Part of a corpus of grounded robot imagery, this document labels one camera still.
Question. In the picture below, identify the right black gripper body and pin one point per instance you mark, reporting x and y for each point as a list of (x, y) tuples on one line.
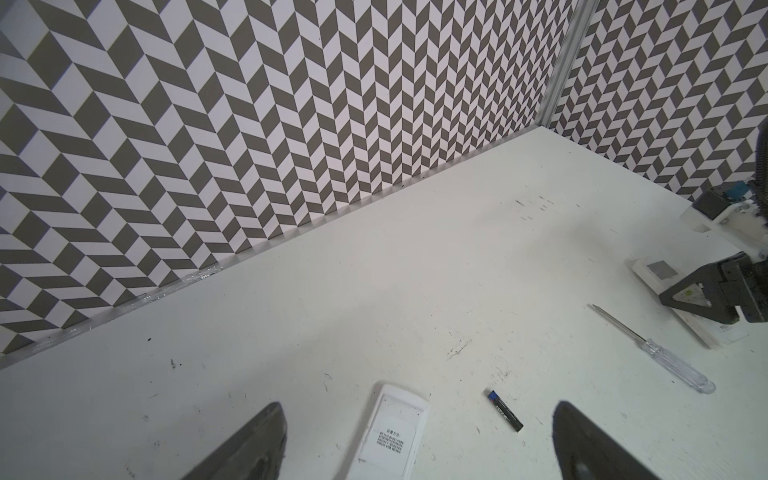
[(745, 286)]

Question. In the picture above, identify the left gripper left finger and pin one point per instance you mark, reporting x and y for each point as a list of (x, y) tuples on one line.
[(255, 451)]

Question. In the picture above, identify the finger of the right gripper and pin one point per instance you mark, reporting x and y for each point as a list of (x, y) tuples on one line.
[(710, 291)]

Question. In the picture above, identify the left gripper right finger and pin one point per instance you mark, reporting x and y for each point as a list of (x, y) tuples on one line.
[(584, 451)]

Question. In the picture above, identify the clear handle screwdriver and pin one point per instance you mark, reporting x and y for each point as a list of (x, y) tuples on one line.
[(670, 362)]

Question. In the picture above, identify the black blue AAA battery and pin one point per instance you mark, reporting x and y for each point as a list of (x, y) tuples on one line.
[(504, 410)]

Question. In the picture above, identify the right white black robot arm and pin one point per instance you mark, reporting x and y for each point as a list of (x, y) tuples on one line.
[(758, 182)]

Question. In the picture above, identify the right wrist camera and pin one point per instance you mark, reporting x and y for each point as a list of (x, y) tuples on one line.
[(733, 213)]

